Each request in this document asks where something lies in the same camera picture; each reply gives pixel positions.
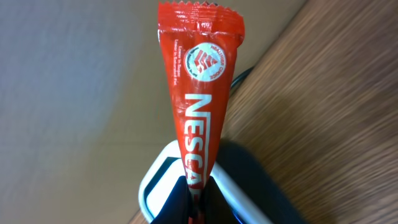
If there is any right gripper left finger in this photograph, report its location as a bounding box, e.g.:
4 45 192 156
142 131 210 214
151 176 191 224

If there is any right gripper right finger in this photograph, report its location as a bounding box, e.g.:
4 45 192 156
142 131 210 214
200 177 239 224

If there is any red coffee stick sachet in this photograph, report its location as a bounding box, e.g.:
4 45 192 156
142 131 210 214
158 1 245 223

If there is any white barcode scanner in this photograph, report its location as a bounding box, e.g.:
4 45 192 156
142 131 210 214
138 139 307 224

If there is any black scanner cable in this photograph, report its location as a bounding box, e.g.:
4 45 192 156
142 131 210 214
229 65 255 91

